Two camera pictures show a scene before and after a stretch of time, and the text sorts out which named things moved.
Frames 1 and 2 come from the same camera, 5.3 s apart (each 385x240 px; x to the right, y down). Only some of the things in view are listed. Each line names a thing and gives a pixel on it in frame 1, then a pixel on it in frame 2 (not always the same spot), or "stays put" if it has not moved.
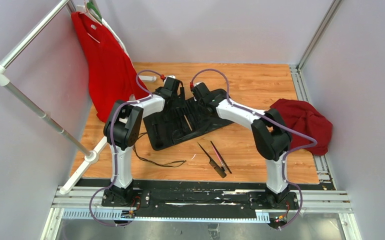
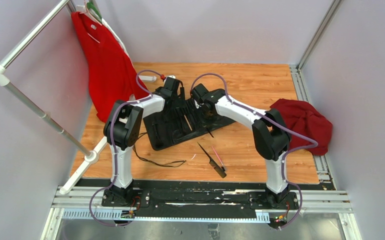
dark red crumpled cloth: (303, 116) stays put
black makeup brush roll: (181, 122) stays put
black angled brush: (221, 157) -> (210, 133)
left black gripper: (179, 101) stays put
